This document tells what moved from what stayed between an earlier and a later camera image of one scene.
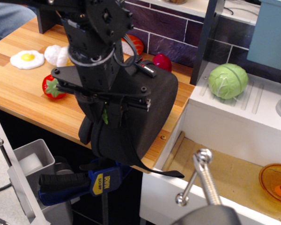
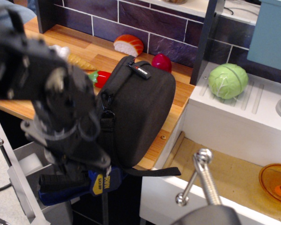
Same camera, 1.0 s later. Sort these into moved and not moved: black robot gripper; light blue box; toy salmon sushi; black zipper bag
Moved: black robot gripper
Not moved: light blue box; toy salmon sushi; black zipper bag
